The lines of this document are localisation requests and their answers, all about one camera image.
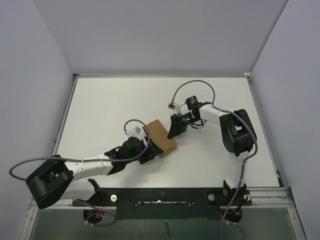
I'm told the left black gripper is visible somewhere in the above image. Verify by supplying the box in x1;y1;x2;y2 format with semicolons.
125;135;163;164

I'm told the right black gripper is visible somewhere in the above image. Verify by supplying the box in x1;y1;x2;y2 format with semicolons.
167;112;199;139

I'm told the brown cardboard box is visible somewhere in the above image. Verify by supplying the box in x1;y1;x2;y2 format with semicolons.
143;119;178;158

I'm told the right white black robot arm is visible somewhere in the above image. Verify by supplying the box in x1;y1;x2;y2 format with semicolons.
167;96;257;205

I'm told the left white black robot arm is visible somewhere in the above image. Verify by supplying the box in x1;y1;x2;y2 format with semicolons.
25;136;164;209

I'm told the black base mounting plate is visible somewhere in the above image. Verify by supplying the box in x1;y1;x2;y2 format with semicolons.
86;180;252;222

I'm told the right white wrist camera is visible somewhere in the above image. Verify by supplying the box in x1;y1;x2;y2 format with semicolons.
167;102;180;111

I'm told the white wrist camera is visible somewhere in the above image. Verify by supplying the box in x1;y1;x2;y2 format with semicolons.
167;102;180;111
125;126;145;140

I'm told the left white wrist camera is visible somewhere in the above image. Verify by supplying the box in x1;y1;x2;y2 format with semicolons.
125;126;145;140

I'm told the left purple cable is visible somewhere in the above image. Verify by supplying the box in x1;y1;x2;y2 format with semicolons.
8;118;151;227

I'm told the purple cable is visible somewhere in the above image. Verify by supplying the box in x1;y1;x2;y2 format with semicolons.
172;79;258;240
8;118;151;227

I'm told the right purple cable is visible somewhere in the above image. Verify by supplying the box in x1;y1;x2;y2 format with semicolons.
172;79;258;240

